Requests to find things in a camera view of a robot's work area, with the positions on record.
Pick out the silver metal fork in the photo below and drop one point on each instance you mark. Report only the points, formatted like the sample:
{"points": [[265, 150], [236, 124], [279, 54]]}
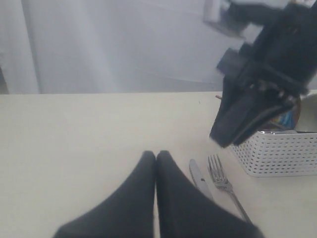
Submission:
{"points": [[222, 183]]}

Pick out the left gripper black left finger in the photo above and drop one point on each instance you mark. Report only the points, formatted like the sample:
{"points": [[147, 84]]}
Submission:
{"points": [[127, 213]]}

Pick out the stainless steel cup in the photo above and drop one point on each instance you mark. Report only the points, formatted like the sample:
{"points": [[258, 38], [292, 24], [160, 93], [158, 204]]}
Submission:
{"points": [[285, 132]]}

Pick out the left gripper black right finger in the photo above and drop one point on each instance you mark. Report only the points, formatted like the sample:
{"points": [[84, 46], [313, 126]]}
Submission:
{"points": [[184, 212]]}

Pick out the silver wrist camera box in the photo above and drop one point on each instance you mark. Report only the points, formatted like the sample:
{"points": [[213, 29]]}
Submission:
{"points": [[216, 15]]}

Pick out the silver table knife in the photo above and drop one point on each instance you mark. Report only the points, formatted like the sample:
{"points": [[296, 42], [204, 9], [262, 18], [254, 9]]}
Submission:
{"points": [[199, 179]]}

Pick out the white perforated plastic basket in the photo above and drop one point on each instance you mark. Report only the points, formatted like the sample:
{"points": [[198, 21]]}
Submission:
{"points": [[266, 155]]}

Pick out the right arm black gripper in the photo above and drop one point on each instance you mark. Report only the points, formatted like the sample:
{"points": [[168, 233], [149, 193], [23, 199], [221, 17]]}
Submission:
{"points": [[284, 54]]}

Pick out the brown wooden plate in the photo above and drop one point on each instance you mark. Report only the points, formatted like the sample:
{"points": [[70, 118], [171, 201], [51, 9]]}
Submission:
{"points": [[296, 109]]}

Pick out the blue chips bag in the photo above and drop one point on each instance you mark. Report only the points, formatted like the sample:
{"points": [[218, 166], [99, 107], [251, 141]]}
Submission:
{"points": [[284, 121]]}

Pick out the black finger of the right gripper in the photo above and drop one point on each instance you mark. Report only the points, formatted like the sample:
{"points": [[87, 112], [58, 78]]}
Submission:
{"points": [[236, 103]]}

